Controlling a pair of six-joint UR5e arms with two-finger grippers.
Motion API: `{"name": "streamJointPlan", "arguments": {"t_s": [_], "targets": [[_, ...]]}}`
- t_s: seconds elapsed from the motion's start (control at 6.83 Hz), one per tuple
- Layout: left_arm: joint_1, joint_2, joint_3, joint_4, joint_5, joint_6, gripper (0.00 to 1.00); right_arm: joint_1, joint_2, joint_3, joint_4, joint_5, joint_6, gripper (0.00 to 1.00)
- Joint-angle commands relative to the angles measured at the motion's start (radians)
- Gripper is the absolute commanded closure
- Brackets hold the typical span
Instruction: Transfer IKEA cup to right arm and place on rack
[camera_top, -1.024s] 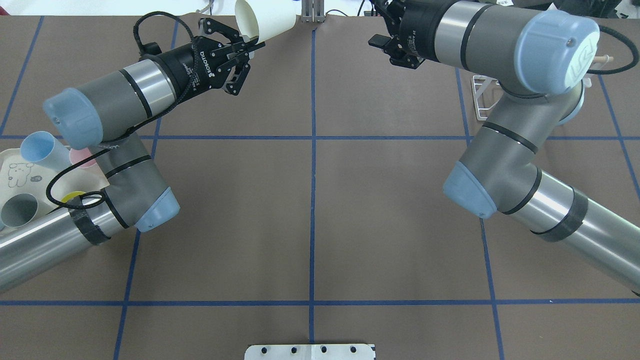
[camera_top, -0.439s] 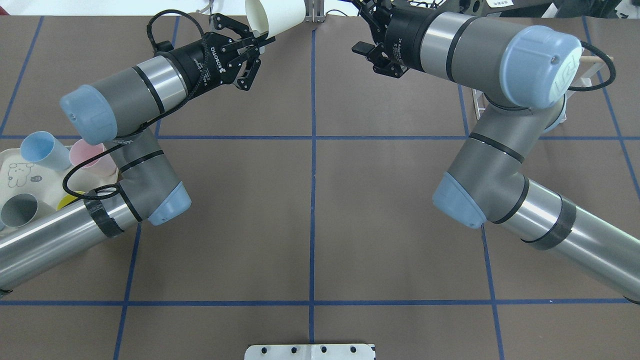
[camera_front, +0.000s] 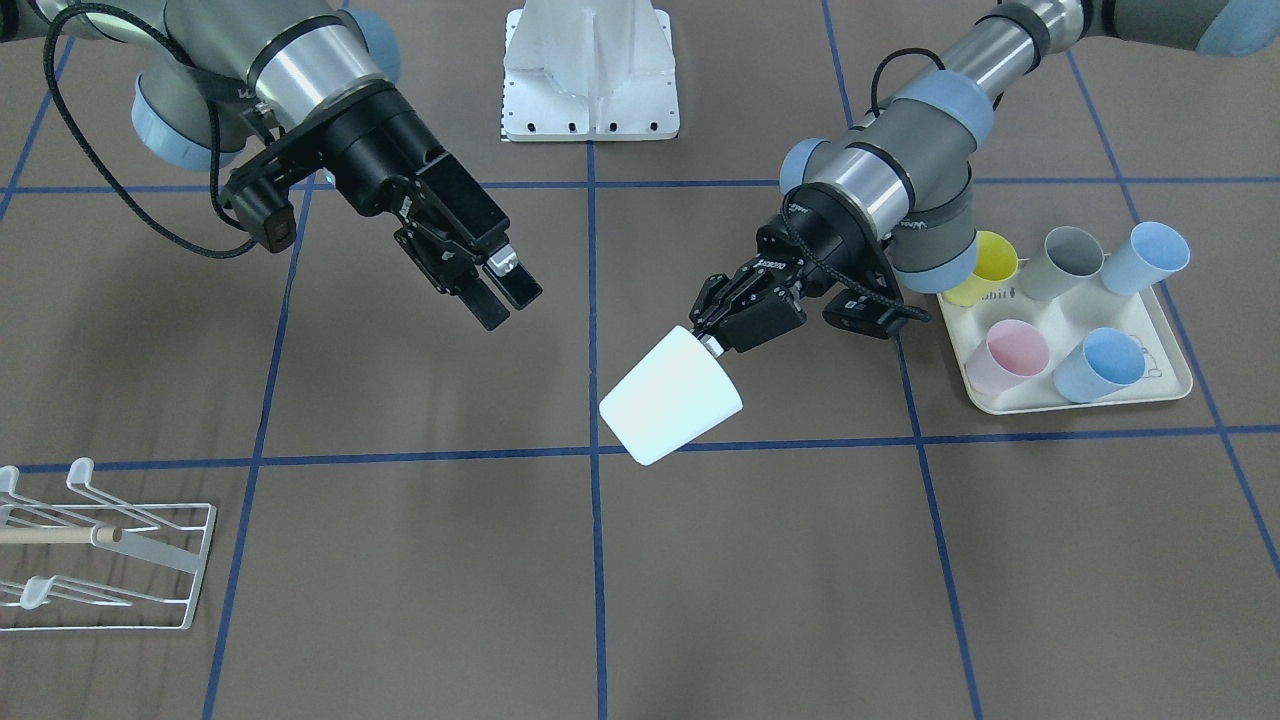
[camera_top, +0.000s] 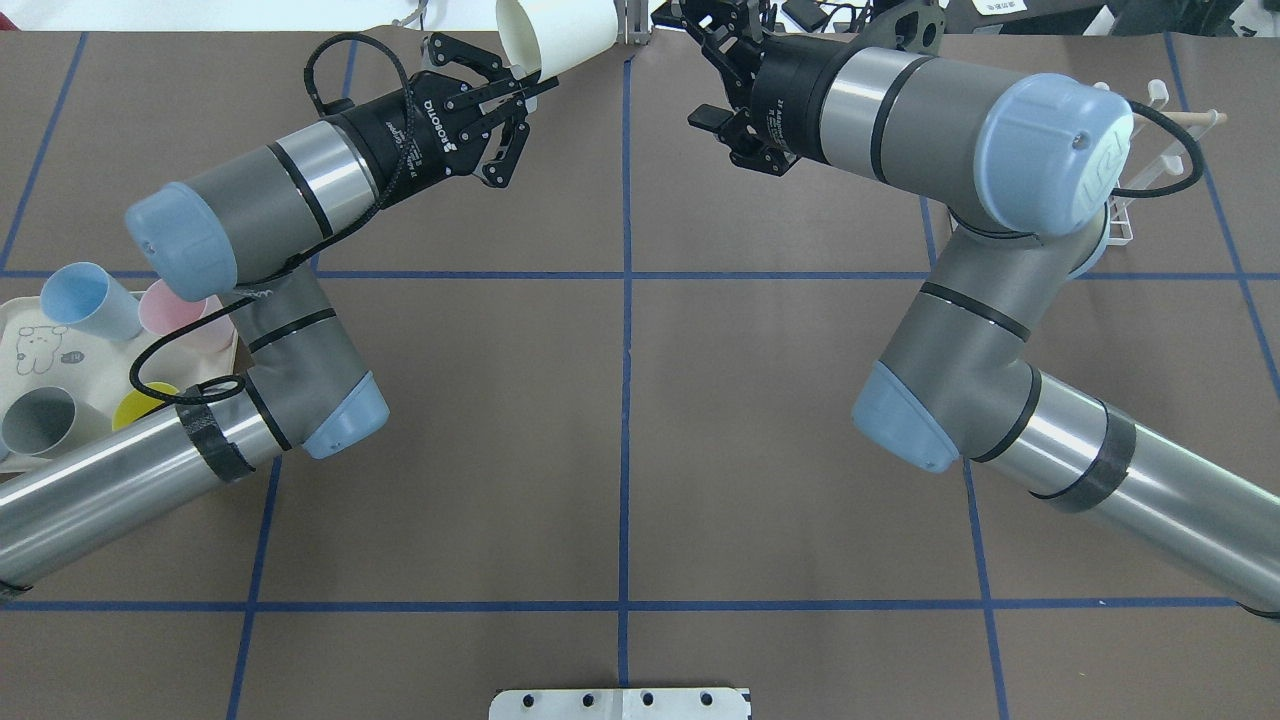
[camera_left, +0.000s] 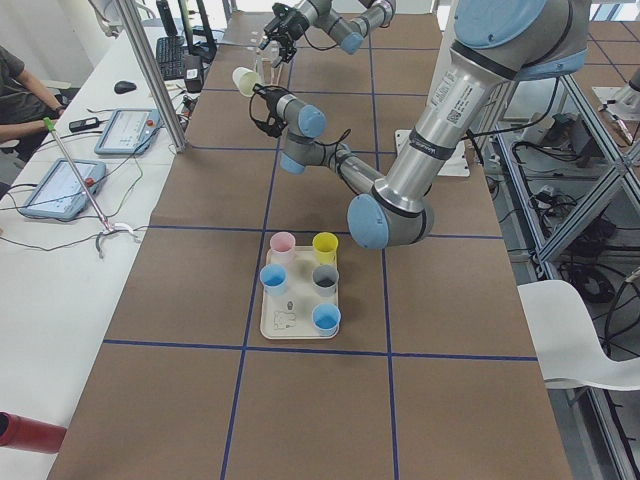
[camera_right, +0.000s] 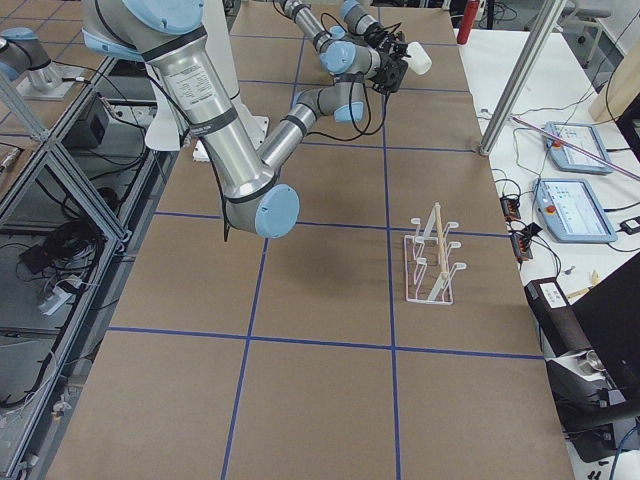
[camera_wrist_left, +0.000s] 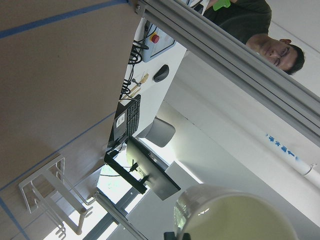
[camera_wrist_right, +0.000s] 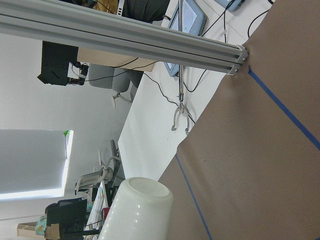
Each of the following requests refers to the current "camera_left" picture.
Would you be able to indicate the lower teach pendant tablet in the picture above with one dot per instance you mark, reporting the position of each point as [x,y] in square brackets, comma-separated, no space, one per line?
[59,195]

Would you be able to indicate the white chair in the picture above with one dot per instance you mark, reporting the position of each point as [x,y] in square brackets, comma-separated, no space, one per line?
[566,343]

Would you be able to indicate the yellow plastic cup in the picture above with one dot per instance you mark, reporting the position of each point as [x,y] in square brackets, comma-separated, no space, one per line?
[325,245]

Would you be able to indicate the cream plastic tray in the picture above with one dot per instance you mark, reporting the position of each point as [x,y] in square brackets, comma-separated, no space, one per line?
[289,316]

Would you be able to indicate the pale green-white plastic cup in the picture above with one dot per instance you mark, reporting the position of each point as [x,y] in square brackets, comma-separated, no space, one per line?
[246,80]

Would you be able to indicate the teach pendant tablet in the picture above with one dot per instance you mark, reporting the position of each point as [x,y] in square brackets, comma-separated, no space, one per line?
[59,195]
[128,131]

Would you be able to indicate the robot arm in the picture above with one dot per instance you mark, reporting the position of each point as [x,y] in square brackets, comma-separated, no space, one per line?
[347,34]
[494,42]

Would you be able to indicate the black computer mouse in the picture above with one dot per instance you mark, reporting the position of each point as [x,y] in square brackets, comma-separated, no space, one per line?
[122,87]

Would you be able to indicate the black keyboard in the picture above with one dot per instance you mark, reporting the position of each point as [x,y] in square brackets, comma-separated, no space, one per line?
[169,54]

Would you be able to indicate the red bottle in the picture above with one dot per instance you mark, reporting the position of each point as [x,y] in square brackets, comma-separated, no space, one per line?
[27,434]

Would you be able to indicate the black phone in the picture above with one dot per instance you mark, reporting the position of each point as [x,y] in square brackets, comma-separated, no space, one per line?
[84,124]

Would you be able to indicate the grey plastic cup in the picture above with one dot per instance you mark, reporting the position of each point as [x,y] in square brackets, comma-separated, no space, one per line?
[325,280]

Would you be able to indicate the reacher grabber stick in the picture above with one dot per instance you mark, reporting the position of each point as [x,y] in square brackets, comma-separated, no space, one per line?
[109,228]

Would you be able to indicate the seated person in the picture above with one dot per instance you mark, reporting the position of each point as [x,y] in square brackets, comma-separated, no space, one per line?
[25,103]

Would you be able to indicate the white wire cup rack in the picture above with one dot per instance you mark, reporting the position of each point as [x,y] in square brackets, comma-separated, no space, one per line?
[264,59]

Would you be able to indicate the pink plastic cup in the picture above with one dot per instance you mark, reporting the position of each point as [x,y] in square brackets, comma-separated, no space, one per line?
[283,247]

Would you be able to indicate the light blue plastic cup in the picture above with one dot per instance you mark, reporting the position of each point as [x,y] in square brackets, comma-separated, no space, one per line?
[273,278]

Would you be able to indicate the upper teach pendant tablet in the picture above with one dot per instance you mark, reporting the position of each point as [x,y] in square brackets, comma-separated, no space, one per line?
[128,131]

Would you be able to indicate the aluminium frame post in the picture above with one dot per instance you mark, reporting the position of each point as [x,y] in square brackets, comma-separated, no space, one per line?
[151,72]

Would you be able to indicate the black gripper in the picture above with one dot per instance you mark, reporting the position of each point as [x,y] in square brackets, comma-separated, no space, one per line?
[268,102]
[286,26]

